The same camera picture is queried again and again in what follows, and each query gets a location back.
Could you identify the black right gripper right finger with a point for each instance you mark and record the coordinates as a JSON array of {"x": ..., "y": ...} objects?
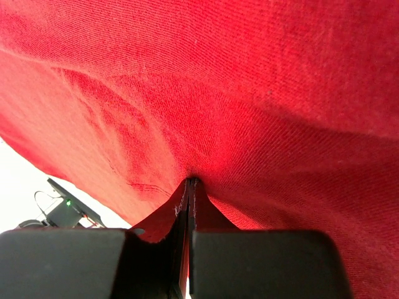
[{"x": 227, "y": 262}]

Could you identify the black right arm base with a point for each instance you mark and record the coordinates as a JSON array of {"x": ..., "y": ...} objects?
[{"x": 69, "y": 213}]

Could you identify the dark red t-shirt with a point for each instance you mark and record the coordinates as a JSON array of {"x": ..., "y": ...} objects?
[{"x": 286, "y": 110}]

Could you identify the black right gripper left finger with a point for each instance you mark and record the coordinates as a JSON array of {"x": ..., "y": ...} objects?
[{"x": 98, "y": 263}]

